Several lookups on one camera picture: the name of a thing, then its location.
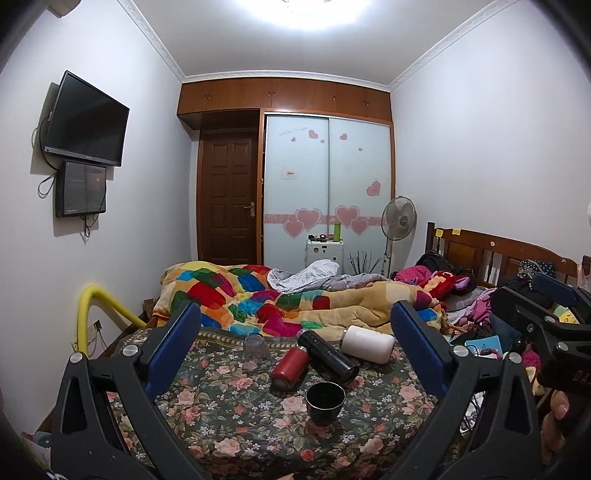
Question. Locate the grey quilt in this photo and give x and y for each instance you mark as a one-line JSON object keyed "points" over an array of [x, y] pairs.
{"points": [[307, 277]]}

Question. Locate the person's right hand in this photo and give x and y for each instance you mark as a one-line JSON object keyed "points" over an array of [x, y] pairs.
{"points": [[556, 415]]}

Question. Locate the floral bedsheet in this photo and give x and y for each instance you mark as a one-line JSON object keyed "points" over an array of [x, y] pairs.
{"points": [[258, 415]]}

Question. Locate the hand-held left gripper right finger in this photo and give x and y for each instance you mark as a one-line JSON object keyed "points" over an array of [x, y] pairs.
{"points": [[418, 353]]}

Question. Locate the blue booklet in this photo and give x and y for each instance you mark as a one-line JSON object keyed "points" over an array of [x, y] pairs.
{"points": [[485, 346]]}

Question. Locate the green bottle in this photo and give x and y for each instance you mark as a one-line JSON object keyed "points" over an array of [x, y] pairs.
{"points": [[338, 231]]}

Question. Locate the small white cabinet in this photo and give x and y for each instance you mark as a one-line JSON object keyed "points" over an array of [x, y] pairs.
{"points": [[324, 254]]}

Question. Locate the red bottle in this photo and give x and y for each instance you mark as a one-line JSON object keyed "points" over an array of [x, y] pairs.
{"points": [[286, 368]]}

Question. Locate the small wall-mounted monitor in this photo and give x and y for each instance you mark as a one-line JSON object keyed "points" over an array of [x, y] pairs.
{"points": [[82, 188]]}

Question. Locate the black bag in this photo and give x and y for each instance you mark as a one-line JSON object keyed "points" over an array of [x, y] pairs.
{"points": [[436, 262]]}

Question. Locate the pink clothing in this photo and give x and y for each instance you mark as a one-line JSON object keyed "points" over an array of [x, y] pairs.
{"points": [[411, 275]]}

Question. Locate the yellow padded pipe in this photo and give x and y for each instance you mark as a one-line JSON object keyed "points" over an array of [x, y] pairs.
{"points": [[99, 309]]}

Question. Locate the wall-mounted television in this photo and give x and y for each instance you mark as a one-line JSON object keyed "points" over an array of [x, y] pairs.
{"points": [[85, 121]]}

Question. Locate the wardrobe with heart stickers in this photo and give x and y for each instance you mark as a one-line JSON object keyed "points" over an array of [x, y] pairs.
{"points": [[318, 175]]}

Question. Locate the colourful patchwork blanket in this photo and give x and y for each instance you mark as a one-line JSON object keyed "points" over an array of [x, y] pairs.
{"points": [[295, 300]]}

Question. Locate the wooden headboard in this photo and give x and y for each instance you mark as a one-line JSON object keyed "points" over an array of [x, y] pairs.
{"points": [[489, 254]]}

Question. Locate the black thermos flask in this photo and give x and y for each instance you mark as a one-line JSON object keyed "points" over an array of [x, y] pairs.
{"points": [[328, 357]]}

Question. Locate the white bottle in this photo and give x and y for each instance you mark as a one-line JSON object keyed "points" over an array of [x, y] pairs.
{"points": [[367, 344]]}

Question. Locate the black cup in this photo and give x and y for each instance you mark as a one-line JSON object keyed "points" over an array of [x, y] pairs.
{"points": [[324, 402]]}

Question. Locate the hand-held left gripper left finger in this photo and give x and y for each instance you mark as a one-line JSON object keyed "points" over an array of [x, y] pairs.
{"points": [[174, 344]]}

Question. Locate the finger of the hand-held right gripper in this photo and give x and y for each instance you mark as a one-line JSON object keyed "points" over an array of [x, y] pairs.
{"points": [[519, 309], [556, 286]]}

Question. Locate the brown wooden door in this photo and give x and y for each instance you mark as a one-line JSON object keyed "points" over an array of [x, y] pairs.
{"points": [[226, 198]]}

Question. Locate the clear glass cup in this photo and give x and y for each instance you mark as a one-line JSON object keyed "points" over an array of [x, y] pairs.
{"points": [[256, 353]]}

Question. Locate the ceiling light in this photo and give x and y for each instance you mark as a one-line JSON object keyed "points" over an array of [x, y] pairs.
{"points": [[323, 11]]}

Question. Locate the standing fan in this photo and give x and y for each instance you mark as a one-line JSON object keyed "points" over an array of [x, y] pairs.
{"points": [[399, 217]]}

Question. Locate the red plush toy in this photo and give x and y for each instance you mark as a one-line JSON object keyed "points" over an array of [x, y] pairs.
{"points": [[445, 281]]}

